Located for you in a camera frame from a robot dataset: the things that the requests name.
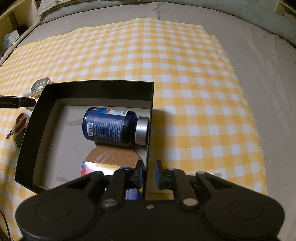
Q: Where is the grey pillow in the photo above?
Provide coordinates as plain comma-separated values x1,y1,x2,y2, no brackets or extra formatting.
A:
38,0,163,24

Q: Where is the wooden bedside shelf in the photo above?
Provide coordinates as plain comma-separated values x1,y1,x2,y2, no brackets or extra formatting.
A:
1,1,39,64

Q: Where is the black cardboard box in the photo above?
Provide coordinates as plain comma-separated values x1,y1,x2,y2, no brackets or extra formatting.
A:
15,80,154,193

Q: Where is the blue supplement bottle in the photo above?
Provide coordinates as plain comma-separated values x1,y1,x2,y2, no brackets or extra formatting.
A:
82,107,149,147

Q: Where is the yellow white checkered cloth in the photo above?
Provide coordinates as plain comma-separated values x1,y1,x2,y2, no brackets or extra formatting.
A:
0,17,269,240

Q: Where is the green round tape measure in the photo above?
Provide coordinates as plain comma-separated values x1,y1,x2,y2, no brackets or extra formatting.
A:
15,128,26,149

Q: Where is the colourful card box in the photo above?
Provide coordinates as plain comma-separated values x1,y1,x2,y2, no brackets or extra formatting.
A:
80,161,142,200

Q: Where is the round cork coaster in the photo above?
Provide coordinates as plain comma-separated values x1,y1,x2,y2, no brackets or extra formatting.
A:
85,145,141,167

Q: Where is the white grey plug adapter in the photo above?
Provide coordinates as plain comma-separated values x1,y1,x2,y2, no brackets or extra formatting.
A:
23,77,53,97

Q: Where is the white tissue box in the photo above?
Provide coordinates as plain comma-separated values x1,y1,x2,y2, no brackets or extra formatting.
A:
0,30,20,52

